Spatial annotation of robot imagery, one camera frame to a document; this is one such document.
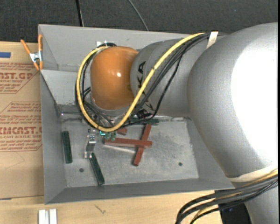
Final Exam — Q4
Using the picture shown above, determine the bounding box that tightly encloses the black cylinder on white bracket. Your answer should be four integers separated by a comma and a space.
137, 109, 153, 120

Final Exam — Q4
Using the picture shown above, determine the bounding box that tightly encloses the brown cardboard board, red print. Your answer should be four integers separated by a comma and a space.
0, 40, 45, 201

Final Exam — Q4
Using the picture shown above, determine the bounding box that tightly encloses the grey metal bin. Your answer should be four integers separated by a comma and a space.
38, 24, 236, 205

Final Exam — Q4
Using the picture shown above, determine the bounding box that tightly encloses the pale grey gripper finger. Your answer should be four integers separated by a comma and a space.
84, 134, 98, 159

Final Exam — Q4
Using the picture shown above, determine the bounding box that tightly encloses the dark green flat block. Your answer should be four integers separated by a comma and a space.
88, 152, 106, 186
61, 131, 74, 164
130, 118, 160, 126

